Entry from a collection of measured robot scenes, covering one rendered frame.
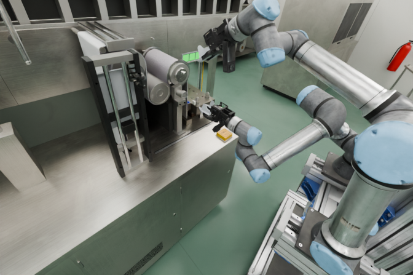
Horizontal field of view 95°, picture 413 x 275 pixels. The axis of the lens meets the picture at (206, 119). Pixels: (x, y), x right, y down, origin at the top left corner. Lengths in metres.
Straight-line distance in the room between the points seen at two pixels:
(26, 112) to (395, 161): 1.31
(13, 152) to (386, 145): 1.11
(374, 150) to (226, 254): 1.43
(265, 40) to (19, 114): 1.09
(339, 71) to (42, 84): 1.18
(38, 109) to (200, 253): 1.40
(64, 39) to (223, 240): 1.67
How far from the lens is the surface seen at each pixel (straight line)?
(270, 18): 0.63
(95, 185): 1.00
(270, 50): 0.61
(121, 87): 0.76
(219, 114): 0.92
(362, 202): 0.64
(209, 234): 1.80
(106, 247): 1.06
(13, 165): 1.03
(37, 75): 1.14
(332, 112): 0.90
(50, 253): 0.91
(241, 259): 1.78
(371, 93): 0.66
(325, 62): 0.68
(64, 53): 1.13
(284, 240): 1.09
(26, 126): 1.25
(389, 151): 0.52
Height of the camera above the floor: 1.66
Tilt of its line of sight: 37 degrees down
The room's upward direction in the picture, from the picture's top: 6 degrees clockwise
